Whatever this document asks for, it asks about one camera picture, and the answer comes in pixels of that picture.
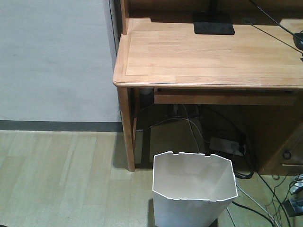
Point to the wooden desk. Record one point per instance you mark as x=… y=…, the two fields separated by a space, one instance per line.
x=257 y=66

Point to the black box on floor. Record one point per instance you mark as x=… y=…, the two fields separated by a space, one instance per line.
x=294 y=207

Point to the black device on desk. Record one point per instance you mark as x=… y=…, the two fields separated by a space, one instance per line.
x=298 y=40

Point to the black monitor stand base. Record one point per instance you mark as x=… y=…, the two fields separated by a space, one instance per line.
x=213 y=22

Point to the white power strip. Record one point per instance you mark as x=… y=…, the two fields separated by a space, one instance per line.
x=226 y=146

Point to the white plastic trash bin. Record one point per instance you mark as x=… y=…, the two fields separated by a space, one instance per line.
x=191 y=189

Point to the wooden drawer cabinet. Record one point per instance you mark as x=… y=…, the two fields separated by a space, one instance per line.
x=288 y=159

